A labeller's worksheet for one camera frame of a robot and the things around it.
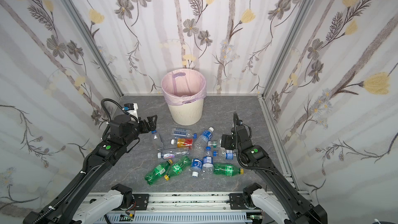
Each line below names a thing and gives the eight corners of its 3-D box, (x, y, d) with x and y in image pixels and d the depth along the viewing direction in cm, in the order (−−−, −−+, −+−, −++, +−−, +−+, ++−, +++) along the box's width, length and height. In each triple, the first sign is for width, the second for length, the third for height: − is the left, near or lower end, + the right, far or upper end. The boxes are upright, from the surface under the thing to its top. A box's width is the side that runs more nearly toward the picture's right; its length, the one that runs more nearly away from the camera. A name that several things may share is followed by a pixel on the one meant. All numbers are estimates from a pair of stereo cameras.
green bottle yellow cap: (213, 177, 84) (214, 173, 79) (213, 166, 87) (214, 163, 83) (242, 177, 84) (244, 174, 79) (240, 166, 87) (242, 163, 83)
